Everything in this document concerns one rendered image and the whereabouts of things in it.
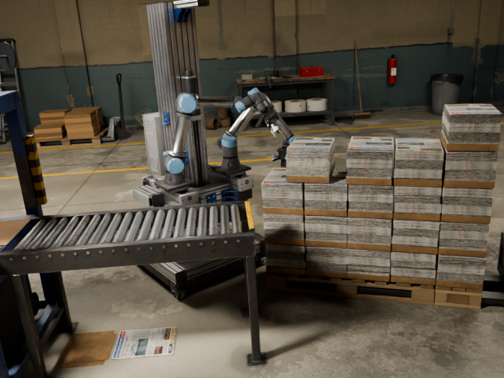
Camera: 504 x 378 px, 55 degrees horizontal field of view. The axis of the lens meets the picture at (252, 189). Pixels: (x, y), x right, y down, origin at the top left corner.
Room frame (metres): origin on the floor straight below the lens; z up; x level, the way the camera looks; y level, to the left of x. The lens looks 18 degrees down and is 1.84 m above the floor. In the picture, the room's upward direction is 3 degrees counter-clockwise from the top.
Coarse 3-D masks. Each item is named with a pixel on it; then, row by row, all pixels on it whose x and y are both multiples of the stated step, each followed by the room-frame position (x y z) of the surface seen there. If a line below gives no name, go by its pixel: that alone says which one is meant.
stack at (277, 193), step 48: (288, 192) 3.09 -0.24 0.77; (336, 192) 3.02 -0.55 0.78; (384, 192) 2.93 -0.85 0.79; (432, 192) 2.85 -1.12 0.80; (336, 240) 3.01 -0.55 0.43; (384, 240) 2.92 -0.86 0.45; (432, 240) 2.84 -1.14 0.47; (288, 288) 3.11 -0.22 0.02; (336, 288) 3.01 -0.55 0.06; (432, 288) 2.83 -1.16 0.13
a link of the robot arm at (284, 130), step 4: (264, 96) 3.68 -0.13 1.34; (268, 100) 3.66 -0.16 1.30; (268, 104) 3.65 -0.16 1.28; (272, 104) 3.67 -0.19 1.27; (272, 108) 3.65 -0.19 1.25; (276, 112) 3.67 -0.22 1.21; (280, 120) 3.68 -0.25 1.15; (284, 124) 3.69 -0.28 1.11; (280, 128) 3.68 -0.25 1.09; (284, 128) 3.68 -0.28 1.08; (288, 128) 3.70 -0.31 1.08; (280, 132) 3.70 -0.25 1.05; (284, 132) 3.68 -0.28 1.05; (288, 132) 3.69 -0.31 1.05; (284, 136) 3.70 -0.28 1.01; (288, 136) 3.69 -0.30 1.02; (292, 136) 3.69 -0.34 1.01; (288, 140) 3.70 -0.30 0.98; (292, 140) 3.68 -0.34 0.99
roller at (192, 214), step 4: (192, 208) 2.79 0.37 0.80; (188, 212) 2.78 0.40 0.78; (192, 212) 2.73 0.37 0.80; (188, 216) 2.69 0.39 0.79; (192, 216) 2.67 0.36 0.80; (188, 220) 2.61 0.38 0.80; (192, 220) 2.60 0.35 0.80; (188, 224) 2.55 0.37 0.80; (192, 224) 2.55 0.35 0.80; (188, 228) 2.49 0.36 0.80; (192, 228) 2.49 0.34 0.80; (188, 232) 2.43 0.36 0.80; (192, 232) 2.44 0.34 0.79; (188, 236) 2.38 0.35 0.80
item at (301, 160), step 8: (296, 144) 3.25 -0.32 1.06; (288, 152) 3.11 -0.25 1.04; (296, 152) 3.09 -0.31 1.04; (304, 152) 3.08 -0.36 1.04; (312, 152) 3.06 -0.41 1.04; (320, 152) 3.05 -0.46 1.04; (328, 152) 3.03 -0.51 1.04; (288, 160) 3.11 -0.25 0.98; (296, 160) 3.10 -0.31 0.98; (304, 160) 3.08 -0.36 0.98; (312, 160) 3.07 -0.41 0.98; (320, 160) 3.05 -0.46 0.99; (328, 160) 3.04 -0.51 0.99; (288, 168) 3.11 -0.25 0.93; (296, 168) 3.10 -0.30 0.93; (304, 168) 3.08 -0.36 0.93; (312, 168) 3.07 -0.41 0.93; (320, 168) 3.05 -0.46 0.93; (328, 168) 3.05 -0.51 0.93; (320, 176) 3.05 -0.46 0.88; (328, 176) 3.04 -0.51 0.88
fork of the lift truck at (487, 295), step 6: (372, 282) 3.04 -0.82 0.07; (360, 288) 2.98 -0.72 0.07; (366, 288) 2.97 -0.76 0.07; (372, 288) 2.96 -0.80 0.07; (378, 288) 2.96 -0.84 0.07; (384, 288) 2.95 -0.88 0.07; (384, 294) 2.94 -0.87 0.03; (390, 294) 2.92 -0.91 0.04; (396, 294) 2.91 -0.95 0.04; (402, 294) 2.90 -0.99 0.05; (408, 294) 2.89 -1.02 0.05; (486, 294) 2.80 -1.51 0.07; (492, 294) 2.80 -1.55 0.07; (498, 294) 2.79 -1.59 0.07; (486, 300) 2.76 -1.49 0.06; (492, 300) 2.75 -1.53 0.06; (498, 300) 2.74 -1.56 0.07
